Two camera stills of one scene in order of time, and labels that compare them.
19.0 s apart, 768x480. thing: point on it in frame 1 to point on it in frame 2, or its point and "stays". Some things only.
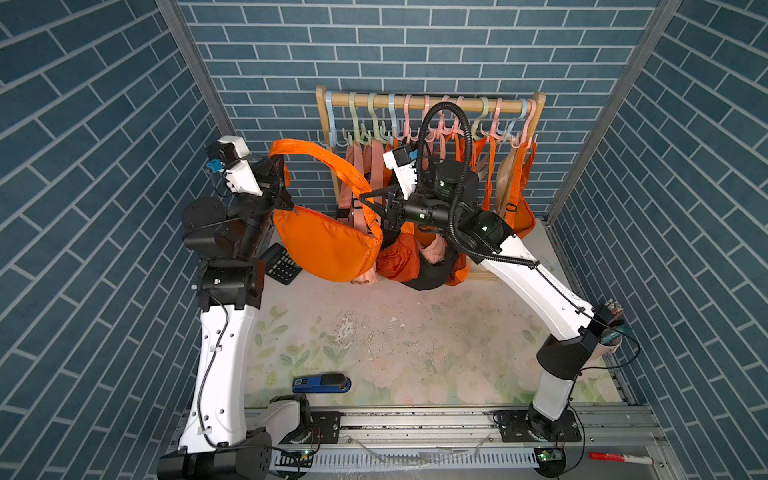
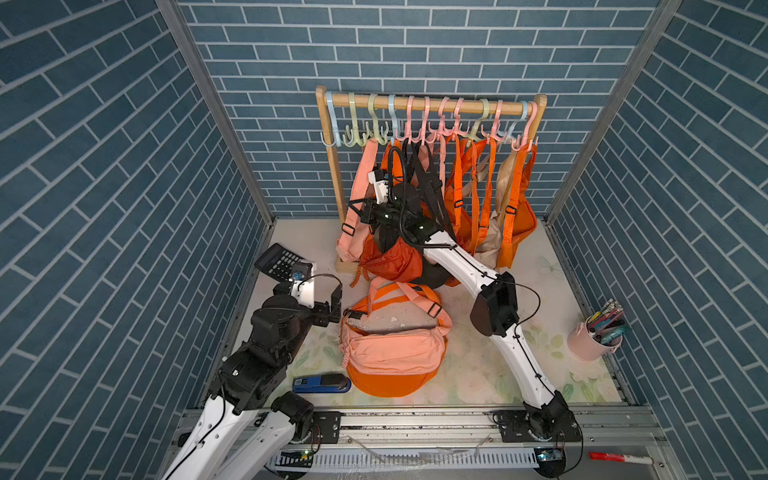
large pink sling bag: x=368 y=158 to x=397 y=351
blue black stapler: x=322 y=383 stays
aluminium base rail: x=474 y=443 stays
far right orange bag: x=520 y=216 stays
